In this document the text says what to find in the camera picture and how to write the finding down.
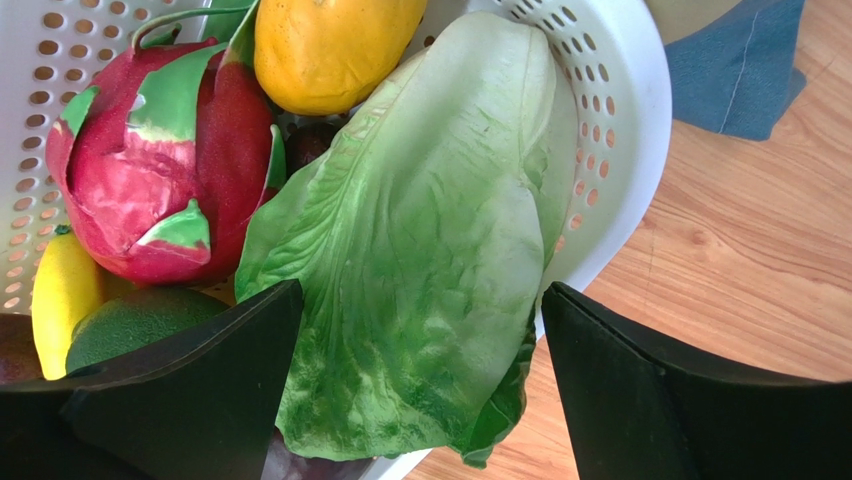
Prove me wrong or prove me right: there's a small orange fruit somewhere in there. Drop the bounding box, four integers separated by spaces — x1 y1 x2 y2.
254 0 428 116

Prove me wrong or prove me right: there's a dark purple plum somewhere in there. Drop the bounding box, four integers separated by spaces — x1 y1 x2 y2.
0 314 43 385

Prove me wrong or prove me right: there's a white plastic fruit basket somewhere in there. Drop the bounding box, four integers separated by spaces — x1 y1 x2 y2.
0 0 674 480

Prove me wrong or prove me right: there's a green leafy lettuce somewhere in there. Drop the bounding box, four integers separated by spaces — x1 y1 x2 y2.
235 11 577 468

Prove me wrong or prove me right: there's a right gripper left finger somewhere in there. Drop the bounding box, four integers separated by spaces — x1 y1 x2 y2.
1 280 303 479

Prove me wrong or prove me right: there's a green avocado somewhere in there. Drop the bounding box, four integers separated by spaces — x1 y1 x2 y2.
65 287 229 373

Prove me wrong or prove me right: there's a checked blue beige pillow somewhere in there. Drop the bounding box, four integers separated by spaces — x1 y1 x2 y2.
647 0 806 141

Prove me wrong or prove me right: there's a yellow banana bunch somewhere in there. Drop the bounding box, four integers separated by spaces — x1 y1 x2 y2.
31 225 133 380

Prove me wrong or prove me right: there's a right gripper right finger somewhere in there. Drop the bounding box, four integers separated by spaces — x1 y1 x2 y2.
542 283 851 479

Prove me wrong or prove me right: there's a pink dragon fruit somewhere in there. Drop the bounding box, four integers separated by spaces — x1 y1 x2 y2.
45 5 286 285

